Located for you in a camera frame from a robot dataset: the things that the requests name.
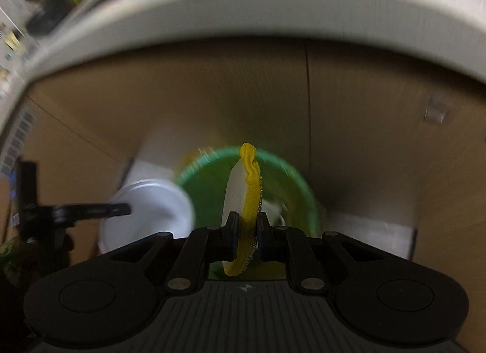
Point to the wooden base cabinet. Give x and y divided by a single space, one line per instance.
379 110

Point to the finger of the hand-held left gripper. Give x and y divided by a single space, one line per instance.
95 210

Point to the green trash bin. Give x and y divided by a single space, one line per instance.
296 193

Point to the white plastic bowl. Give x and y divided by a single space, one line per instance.
152 208

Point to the clear adhesive hook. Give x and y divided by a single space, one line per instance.
434 110

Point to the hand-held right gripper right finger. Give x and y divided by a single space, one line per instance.
264 235

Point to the yellow white scouring pad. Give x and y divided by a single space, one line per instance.
239 189

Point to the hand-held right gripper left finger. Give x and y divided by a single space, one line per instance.
231 227

